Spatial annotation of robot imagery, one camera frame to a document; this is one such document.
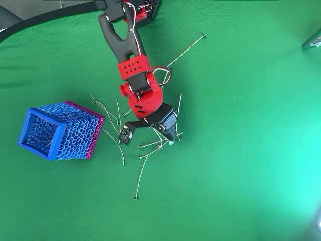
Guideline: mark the wrist camera board on bracket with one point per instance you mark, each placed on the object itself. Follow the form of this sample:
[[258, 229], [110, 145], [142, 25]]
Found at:
[[125, 134]]

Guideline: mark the black table edge strip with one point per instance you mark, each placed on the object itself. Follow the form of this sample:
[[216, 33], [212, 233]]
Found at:
[[37, 20]]

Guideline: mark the chrome metal tube stand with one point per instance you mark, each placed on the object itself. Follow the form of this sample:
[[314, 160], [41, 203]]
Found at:
[[313, 40]]

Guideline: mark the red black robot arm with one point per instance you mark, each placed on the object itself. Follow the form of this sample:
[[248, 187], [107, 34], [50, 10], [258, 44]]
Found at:
[[144, 100]]

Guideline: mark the blue magenta mesh basket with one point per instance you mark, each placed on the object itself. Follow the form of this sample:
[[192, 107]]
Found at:
[[75, 130]]

